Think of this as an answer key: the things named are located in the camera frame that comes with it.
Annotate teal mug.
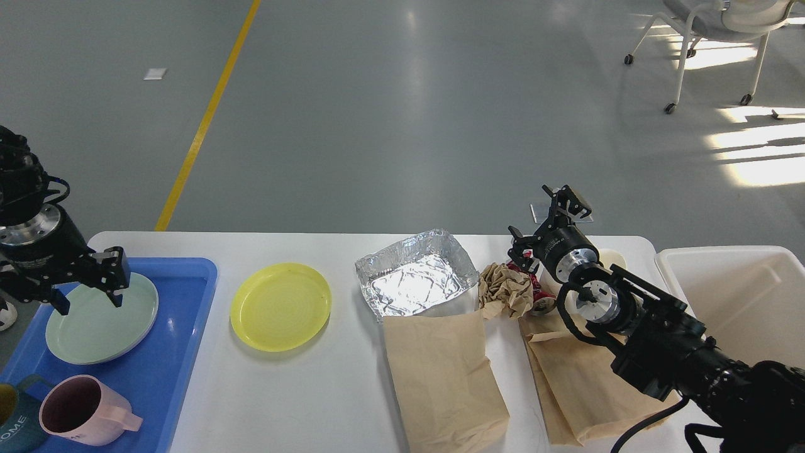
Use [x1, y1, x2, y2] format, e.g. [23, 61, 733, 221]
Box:
[1, 374, 53, 452]

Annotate aluminium foil tray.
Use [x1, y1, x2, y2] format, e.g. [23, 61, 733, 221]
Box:
[355, 228, 479, 322]

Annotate crumpled brown paper ball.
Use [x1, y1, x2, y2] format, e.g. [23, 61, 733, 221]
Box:
[478, 263, 535, 320]

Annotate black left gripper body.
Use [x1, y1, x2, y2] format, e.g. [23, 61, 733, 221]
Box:
[1, 204, 95, 281]

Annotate flat brown paper bag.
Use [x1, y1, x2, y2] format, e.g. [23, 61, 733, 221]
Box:
[383, 311, 511, 452]

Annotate black white sneaker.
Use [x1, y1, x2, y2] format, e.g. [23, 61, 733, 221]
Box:
[0, 300, 18, 332]

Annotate white office chair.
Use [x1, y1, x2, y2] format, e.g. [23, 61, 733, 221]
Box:
[623, 1, 794, 115]

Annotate brown paper bag right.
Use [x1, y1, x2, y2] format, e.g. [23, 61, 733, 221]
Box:
[518, 314, 680, 447]

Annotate pale green plate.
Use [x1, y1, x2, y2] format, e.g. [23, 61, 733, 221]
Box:
[45, 273, 159, 365]

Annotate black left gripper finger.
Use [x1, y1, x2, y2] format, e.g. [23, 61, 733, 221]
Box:
[1, 264, 71, 316]
[79, 247, 131, 308]

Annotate white paper cup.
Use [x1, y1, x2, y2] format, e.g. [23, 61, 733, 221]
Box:
[599, 249, 628, 270]

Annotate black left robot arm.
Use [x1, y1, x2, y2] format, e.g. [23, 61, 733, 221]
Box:
[1, 127, 131, 315]

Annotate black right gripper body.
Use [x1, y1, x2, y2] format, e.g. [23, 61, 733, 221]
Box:
[532, 226, 600, 283]

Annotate pink mug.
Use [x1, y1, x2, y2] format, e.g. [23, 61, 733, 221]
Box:
[38, 374, 143, 447]

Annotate yellow plastic plate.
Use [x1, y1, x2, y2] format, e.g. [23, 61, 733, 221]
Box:
[230, 262, 333, 352]

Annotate white plastic bin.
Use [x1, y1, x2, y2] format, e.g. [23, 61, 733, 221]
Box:
[655, 245, 804, 367]

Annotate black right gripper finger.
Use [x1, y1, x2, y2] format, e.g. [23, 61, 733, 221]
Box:
[541, 184, 593, 230]
[507, 226, 540, 274]

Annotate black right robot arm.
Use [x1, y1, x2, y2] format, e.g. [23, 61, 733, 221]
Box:
[507, 185, 804, 452]

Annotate blue plastic tray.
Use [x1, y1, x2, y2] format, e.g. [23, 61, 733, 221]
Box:
[2, 257, 218, 452]

